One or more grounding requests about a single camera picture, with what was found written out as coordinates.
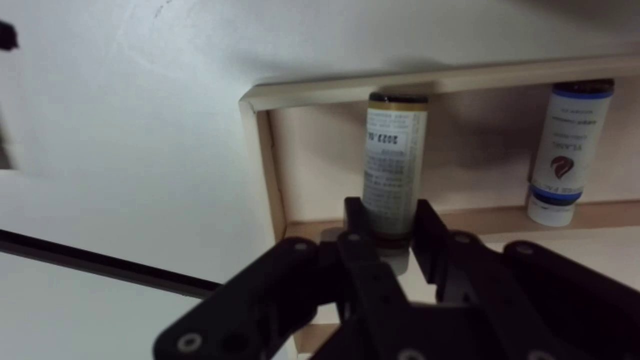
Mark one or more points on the wooden divided tray box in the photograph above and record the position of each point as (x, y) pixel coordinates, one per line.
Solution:
(483, 134)

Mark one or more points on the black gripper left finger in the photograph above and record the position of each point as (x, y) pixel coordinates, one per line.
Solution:
(253, 315)

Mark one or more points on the small white bottle yellow band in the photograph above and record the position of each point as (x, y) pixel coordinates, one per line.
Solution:
(393, 171)

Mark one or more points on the small bottle in upper compartment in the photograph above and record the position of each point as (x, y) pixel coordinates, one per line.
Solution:
(571, 134)

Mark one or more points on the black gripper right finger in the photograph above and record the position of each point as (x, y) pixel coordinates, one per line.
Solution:
(519, 302)

